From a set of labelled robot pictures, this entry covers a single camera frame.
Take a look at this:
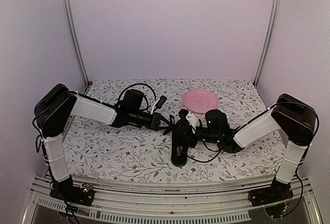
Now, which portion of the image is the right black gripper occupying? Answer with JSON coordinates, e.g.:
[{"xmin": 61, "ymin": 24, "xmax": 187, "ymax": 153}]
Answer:
[{"xmin": 175, "ymin": 125, "xmax": 221, "ymax": 148}]

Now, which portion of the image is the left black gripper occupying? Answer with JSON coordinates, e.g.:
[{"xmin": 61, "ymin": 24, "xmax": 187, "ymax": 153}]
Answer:
[{"xmin": 129, "ymin": 109, "xmax": 173, "ymax": 131}]

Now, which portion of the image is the black shoe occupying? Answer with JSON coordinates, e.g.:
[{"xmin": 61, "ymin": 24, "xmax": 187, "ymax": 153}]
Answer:
[{"xmin": 171, "ymin": 120, "xmax": 188, "ymax": 167}]

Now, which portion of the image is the black shoelace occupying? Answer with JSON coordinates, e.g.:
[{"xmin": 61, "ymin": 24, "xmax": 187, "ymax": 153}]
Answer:
[{"xmin": 163, "ymin": 114, "xmax": 175, "ymax": 135}]

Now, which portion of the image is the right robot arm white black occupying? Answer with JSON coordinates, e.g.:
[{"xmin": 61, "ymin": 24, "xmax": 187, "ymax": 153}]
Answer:
[{"xmin": 171, "ymin": 94, "xmax": 320, "ymax": 201}]

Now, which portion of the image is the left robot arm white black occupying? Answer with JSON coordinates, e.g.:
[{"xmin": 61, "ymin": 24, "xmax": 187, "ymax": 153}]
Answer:
[{"xmin": 32, "ymin": 83, "xmax": 174, "ymax": 200}]

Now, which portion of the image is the pink plate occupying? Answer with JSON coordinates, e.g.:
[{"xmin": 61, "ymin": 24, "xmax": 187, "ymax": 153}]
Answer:
[{"xmin": 183, "ymin": 89, "xmax": 219, "ymax": 114}]

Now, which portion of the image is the floral patterned table mat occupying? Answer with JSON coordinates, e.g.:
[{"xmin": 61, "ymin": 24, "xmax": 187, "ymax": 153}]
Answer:
[{"xmin": 63, "ymin": 79, "xmax": 285, "ymax": 184}]

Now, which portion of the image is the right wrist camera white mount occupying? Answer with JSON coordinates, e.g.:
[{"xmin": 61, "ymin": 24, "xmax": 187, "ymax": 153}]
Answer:
[{"xmin": 178, "ymin": 109, "xmax": 203, "ymax": 134}]

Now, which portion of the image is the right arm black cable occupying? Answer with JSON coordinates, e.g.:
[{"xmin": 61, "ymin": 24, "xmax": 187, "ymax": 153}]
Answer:
[{"xmin": 185, "ymin": 141, "xmax": 227, "ymax": 163}]

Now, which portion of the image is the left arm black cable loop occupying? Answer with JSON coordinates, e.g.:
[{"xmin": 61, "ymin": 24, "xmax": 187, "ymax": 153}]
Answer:
[{"xmin": 118, "ymin": 83, "xmax": 157, "ymax": 106}]

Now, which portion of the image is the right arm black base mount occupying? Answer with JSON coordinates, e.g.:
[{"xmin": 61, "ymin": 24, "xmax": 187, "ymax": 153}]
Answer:
[{"xmin": 247, "ymin": 181, "xmax": 293, "ymax": 206}]

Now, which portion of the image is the right aluminium frame post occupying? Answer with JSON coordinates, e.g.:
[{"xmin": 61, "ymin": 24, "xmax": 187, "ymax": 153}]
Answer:
[{"xmin": 253, "ymin": 0, "xmax": 281, "ymax": 88}]

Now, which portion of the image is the aluminium frame post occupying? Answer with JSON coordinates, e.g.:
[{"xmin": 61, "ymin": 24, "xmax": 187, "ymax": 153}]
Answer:
[
  {"xmin": 62, "ymin": 0, "xmax": 90, "ymax": 87},
  {"xmin": 253, "ymin": 0, "xmax": 281, "ymax": 88}
]

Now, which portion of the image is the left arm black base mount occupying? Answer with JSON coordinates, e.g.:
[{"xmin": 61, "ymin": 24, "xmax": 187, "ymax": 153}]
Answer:
[{"xmin": 49, "ymin": 182, "xmax": 95, "ymax": 206}]

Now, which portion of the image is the left aluminium frame post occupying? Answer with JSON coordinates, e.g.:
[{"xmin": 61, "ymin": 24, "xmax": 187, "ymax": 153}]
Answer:
[{"xmin": 62, "ymin": 0, "xmax": 90, "ymax": 87}]

